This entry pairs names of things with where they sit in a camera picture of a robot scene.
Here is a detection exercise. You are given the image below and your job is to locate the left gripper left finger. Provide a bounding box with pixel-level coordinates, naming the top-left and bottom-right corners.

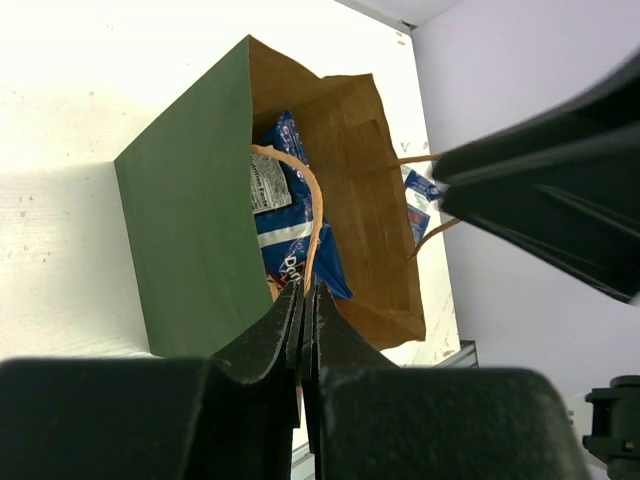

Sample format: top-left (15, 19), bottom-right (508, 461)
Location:
top-left (207, 282), bottom-right (304, 479)

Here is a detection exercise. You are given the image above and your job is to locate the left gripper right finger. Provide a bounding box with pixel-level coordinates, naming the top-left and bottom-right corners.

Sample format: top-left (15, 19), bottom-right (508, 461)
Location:
top-left (302, 283), bottom-right (398, 479)

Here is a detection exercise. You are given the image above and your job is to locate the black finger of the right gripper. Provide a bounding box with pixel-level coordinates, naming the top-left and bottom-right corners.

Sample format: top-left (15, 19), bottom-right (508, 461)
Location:
top-left (433, 54), bottom-right (639, 303)

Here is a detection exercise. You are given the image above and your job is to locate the green paper bag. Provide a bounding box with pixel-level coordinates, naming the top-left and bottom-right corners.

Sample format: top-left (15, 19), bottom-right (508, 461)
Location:
top-left (113, 34), bottom-right (461, 357)

